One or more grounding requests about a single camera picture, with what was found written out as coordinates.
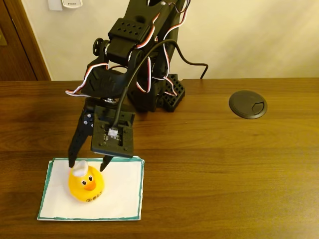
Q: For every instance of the yellow rubber duck toy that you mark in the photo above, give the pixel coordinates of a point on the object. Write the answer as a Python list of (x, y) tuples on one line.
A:
[(86, 184)]

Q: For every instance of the white wall controller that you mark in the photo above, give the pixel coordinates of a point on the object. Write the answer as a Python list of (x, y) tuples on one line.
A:
[(71, 3)]

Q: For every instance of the white paper with green border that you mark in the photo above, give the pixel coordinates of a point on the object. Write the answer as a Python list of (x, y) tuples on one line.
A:
[(119, 194)]

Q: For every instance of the brown wooden door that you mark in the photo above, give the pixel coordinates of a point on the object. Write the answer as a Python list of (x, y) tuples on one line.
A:
[(17, 49)]

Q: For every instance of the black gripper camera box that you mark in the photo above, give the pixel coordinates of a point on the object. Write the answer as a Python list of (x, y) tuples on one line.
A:
[(113, 142)]

